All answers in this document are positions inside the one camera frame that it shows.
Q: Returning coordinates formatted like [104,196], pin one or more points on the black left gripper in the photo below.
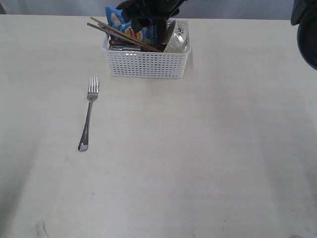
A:
[141,12]

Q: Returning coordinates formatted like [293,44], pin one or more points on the silver fork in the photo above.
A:
[92,95]

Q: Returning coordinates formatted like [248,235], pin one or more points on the brown wooden spoon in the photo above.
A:
[121,44]

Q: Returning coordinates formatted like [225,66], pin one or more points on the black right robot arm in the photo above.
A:
[304,14]

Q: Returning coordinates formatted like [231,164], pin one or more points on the brown round plate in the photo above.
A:
[161,34]

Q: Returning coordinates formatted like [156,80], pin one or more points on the blue chips bag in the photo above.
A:
[148,35]

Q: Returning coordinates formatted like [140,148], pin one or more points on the clear glass bowl with flowers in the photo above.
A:
[176,38]

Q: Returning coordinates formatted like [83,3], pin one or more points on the metal cup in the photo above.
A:
[131,48]

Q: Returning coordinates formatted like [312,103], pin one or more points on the white perforated plastic basket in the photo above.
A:
[147,64]

